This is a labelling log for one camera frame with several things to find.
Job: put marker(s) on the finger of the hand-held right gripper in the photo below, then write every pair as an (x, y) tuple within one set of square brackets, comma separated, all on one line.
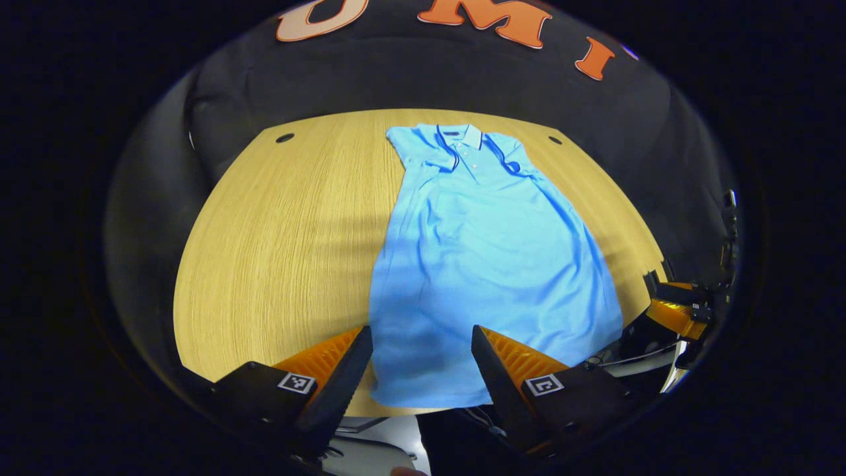
[(644, 340), (681, 294)]

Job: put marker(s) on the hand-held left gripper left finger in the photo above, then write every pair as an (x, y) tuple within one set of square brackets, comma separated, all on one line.
[(337, 396)]

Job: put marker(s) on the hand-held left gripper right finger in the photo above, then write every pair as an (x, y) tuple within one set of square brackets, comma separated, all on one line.
[(502, 396)]

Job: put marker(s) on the light blue T-shirt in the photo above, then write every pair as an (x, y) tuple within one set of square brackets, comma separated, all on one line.
[(489, 264)]

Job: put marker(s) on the person's dark clothing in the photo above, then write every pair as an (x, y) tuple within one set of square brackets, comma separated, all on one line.
[(456, 453)]

